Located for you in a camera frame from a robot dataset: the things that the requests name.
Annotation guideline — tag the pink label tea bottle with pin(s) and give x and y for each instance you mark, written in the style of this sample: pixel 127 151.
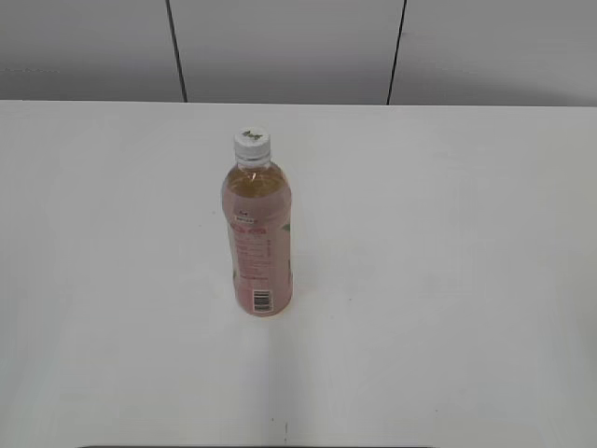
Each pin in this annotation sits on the pink label tea bottle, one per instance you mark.
pixel 256 202

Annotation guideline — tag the white bottle cap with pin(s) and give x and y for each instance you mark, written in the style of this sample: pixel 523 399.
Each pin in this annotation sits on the white bottle cap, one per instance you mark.
pixel 252 144

